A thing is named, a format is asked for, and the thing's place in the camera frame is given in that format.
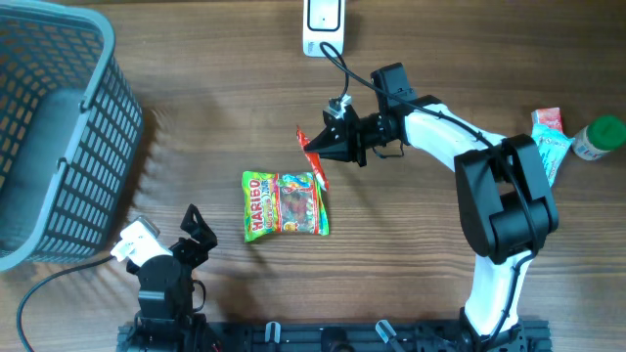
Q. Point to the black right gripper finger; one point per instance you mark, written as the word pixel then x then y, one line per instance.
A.
pixel 345 151
pixel 340 125

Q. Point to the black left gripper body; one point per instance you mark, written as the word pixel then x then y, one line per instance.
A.
pixel 190 254

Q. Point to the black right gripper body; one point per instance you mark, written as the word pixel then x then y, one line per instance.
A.
pixel 372 131

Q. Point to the small red white packet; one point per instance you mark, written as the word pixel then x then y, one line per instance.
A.
pixel 314 161

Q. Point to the green Haribo candy bag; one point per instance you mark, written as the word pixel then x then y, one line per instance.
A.
pixel 283 203

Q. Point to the small pink snack packet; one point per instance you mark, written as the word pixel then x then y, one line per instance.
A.
pixel 550 117

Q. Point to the white teal wipes pack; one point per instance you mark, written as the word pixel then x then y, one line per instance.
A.
pixel 553 146

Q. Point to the green lid jar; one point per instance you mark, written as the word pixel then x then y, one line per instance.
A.
pixel 604 135

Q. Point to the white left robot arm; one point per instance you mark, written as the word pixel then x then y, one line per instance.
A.
pixel 167 319

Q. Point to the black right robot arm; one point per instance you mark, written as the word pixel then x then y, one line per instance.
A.
pixel 506 205

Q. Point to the white barcode scanner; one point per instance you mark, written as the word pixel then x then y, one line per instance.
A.
pixel 322 21

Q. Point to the dark grey plastic basket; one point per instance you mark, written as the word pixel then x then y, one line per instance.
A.
pixel 70 126

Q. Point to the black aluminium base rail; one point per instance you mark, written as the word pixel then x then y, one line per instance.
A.
pixel 424 336

